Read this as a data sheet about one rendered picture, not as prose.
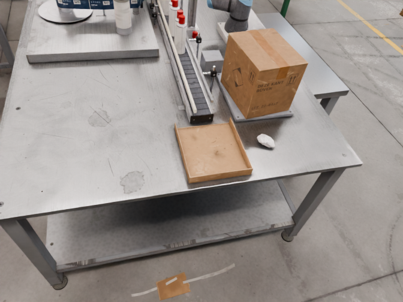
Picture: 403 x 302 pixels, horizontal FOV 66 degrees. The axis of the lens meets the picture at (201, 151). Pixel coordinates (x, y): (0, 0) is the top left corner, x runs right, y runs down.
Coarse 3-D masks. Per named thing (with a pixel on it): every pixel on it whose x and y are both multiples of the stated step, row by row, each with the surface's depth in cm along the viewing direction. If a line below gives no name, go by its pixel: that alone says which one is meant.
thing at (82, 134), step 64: (64, 64) 161; (128, 64) 166; (0, 128) 129; (64, 128) 132; (128, 128) 136; (256, 128) 144; (320, 128) 148; (0, 192) 110; (64, 192) 112; (128, 192) 115
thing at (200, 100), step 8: (168, 16) 195; (168, 24) 188; (184, 56) 168; (176, 64) 162; (184, 64) 163; (192, 64) 164; (184, 72) 158; (192, 72) 159; (192, 80) 154; (184, 88) 150; (192, 88) 151; (200, 88) 151; (200, 96) 147; (200, 104) 143; (192, 112) 140; (200, 112) 140; (208, 112) 140
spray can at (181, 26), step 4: (180, 16) 154; (184, 16) 154; (180, 20) 155; (184, 20) 155; (176, 24) 157; (180, 24) 156; (184, 24) 157; (176, 28) 158; (180, 28) 157; (184, 28) 157; (176, 32) 160; (180, 32) 158; (184, 32) 159; (176, 36) 161; (180, 36) 160; (184, 36) 160; (176, 40) 163; (180, 40) 161; (184, 40) 162; (176, 44) 164; (180, 44) 163; (184, 44) 164; (176, 48) 166; (180, 48) 165; (184, 48) 166; (180, 52) 167; (184, 52) 168
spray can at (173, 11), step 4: (172, 0) 165; (176, 0) 165; (172, 4) 167; (176, 4) 166; (172, 8) 167; (176, 8) 167; (172, 12) 168; (176, 12) 168; (172, 16) 170; (176, 16) 170; (172, 20) 172; (172, 24) 173; (172, 28) 175; (172, 32) 177; (172, 36) 179
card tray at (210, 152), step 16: (176, 128) 133; (192, 128) 139; (208, 128) 140; (224, 128) 141; (192, 144) 133; (208, 144) 134; (224, 144) 135; (240, 144) 132; (192, 160) 127; (208, 160) 128; (224, 160) 129; (240, 160) 130; (192, 176) 122; (208, 176) 119; (224, 176) 122
